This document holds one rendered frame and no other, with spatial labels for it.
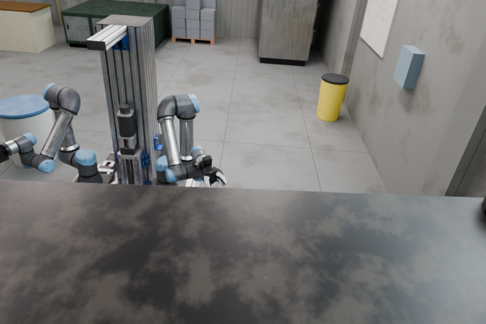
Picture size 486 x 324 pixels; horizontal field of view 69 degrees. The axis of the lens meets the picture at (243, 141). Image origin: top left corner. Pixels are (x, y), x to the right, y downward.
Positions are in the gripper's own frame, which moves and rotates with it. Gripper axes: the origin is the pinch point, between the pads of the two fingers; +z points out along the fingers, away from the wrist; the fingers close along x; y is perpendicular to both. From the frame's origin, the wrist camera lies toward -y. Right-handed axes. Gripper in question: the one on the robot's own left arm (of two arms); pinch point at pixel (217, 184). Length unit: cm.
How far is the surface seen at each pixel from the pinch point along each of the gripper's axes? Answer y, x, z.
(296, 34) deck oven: 128, -357, -522
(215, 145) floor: 158, -75, -257
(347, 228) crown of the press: -55, -2, 88
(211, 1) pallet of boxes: 86, -249, -745
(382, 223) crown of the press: -54, -10, 89
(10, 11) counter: 44, 176, -735
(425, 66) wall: 34, -255, -108
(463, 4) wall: -30, -252, -84
